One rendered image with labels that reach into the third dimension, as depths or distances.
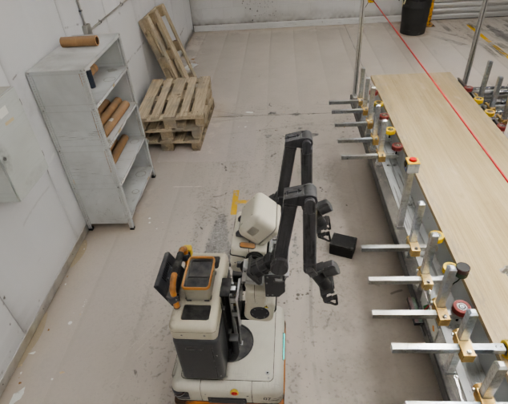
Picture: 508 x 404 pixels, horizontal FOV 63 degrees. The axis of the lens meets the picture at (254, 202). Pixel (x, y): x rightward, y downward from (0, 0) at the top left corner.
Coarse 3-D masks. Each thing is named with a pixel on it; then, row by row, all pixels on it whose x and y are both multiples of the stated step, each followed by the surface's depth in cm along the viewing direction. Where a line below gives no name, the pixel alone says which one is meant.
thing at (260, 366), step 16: (272, 320) 274; (256, 336) 265; (272, 336) 264; (240, 352) 258; (256, 352) 256; (272, 352) 255; (176, 368) 252; (240, 368) 248; (256, 368) 248; (272, 368) 247; (176, 384) 244; (192, 384) 243; (208, 384) 242; (224, 384) 242; (240, 384) 241; (256, 384) 240; (272, 384) 240; (176, 400) 253; (192, 400) 251; (208, 400) 248; (224, 400) 246; (240, 400) 245; (256, 400) 244; (272, 400) 243
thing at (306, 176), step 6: (306, 144) 190; (300, 150) 195; (306, 150) 192; (300, 156) 199; (306, 156) 197; (300, 162) 201; (306, 162) 199; (306, 168) 201; (306, 174) 203; (306, 180) 206
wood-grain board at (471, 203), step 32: (384, 96) 385; (416, 96) 381; (448, 96) 377; (416, 128) 335; (448, 128) 332; (480, 128) 329; (448, 160) 297; (480, 160) 294; (448, 192) 268; (480, 192) 266; (448, 224) 245; (480, 224) 243; (480, 256) 224; (480, 288) 207; (480, 320) 195
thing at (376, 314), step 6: (372, 312) 205; (378, 312) 205; (384, 312) 204; (390, 312) 204; (396, 312) 204; (402, 312) 204; (408, 312) 204; (414, 312) 203; (420, 312) 203; (426, 312) 203; (432, 312) 203; (450, 312) 202; (378, 318) 205; (384, 318) 205; (390, 318) 205; (396, 318) 205; (402, 318) 204; (408, 318) 204; (414, 318) 204; (420, 318) 204; (426, 318) 203; (432, 318) 203; (450, 318) 203; (456, 318) 202; (462, 318) 202
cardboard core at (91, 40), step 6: (78, 36) 342; (84, 36) 341; (90, 36) 341; (96, 36) 343; (60, 42) 342; (66, 42) 342; (72, 42) 342; (78, 42) 341; (84, 42) 341; (90, 42) 341; (96, 42) 347
